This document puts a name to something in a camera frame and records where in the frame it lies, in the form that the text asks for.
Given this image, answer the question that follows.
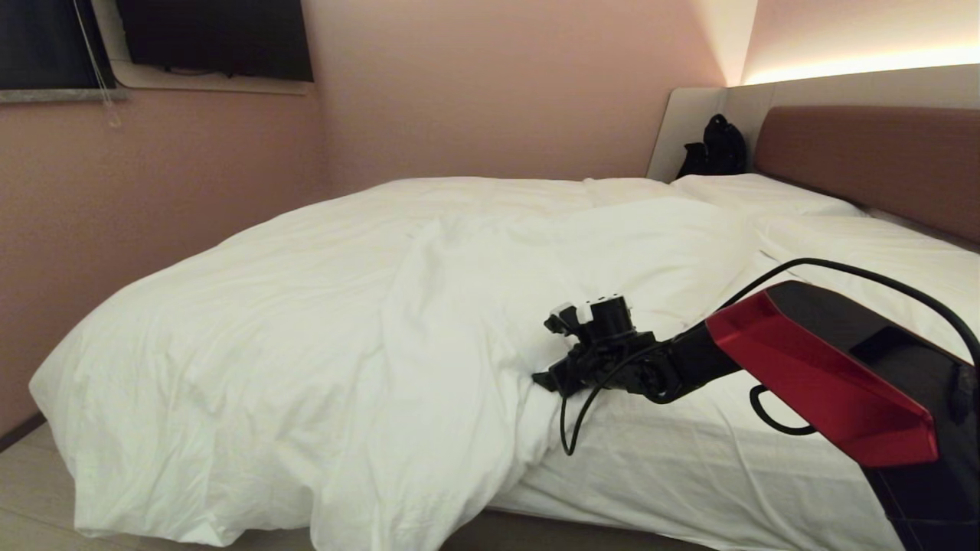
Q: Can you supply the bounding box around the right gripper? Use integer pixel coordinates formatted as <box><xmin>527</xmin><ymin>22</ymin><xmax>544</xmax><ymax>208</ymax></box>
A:
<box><xmin>533</xmin><ymin>329</ymin><xmax>661</xmax><ymax>399</ymax></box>

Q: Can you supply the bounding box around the white duvet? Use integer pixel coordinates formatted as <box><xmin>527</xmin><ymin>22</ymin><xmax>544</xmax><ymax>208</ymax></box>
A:
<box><xmin>29</xmin><ymin>177</ymin><xmax>770</xmax><ymax>551</ymax></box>

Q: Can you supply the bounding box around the dark bed base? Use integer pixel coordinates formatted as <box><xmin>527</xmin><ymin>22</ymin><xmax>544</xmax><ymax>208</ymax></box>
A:
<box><xmin>444</xmin><ymin>507</ymin><xmax>717</xmax><ymax>551</ymax></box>

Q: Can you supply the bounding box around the white sheeted mattress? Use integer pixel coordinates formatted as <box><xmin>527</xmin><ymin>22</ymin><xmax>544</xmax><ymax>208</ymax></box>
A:
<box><xmin>490</xmin><ymin>230</ymin><xmax>980</xmax><ymax>551</ymax></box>

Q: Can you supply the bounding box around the white pillow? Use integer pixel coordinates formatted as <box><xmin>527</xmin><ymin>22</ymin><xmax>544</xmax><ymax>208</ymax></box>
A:
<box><xmin>671</xmin><ymin>174</ymin><xmax>867</xmax><ymax>220</ymax></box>

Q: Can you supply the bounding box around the black bag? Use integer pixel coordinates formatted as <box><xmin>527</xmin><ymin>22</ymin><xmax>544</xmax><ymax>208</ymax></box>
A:
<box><xmin>676</xmin><ymin>114</ymin><xmax>749</xmax><ymax>179</ymax></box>

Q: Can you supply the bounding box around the brown padded headboard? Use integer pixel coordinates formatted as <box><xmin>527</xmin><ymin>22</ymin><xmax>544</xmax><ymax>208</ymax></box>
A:
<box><xmin>753</xmin><ymin>105</ymin><xmax>980</xmax><ymax>247</ymax></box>

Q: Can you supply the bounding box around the dark window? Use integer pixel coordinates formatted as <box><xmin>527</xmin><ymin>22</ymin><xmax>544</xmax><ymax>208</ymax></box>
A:
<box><xmin>0</xmin><ymin>0</ymin><xmax>117</xmax><ymax>92</ymax></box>

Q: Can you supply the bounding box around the black cable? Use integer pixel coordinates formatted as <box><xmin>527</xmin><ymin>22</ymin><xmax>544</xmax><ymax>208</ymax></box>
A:
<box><xmin>749</xmin><ymin>384</ymin><xmax>818</xmax><ymax>437</ymax></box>
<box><xmin>718</xmin><ymin>257</ymin><xmax>980</xmax><ymax>370</ymax></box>
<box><xmin>560</xmin><ymin>342</ymin><xmax>668</xmax><ymax>457</ymax></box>

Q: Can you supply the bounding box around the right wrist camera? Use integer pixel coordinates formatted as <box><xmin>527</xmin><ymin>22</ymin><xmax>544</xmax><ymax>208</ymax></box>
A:
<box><xmin>544</xmin><ymin>294</ymin><xmax>638</xmax><ymax>343</ymax></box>

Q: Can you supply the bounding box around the grey wall panel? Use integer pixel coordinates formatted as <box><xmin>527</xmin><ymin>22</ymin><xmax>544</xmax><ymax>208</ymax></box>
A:
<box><xmin>646</xmin><ymin>64</ymin><xmax>980</xmax><ymax>184</ymax></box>

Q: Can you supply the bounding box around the black wall television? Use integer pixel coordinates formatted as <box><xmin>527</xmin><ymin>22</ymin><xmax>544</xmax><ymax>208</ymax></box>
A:
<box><xmin>115</xmin><ymin>0</ymin><xmax>315</xmax><ymax>83</ymax></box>

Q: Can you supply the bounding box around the blind pull cord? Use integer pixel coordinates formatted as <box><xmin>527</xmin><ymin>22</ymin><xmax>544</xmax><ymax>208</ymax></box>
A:
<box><xmin>73</xmin><ymin>0</ymin><xmax>123</xmax><ymax>129</ymax></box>

